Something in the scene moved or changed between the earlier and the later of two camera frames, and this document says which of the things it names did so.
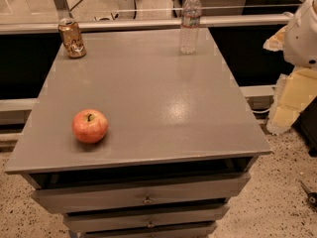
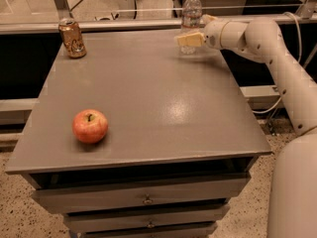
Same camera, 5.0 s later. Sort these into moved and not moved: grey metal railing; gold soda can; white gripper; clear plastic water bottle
Moved: white gripper
Not moved: grey metal railing; gold soda can; clear plastic water bottle
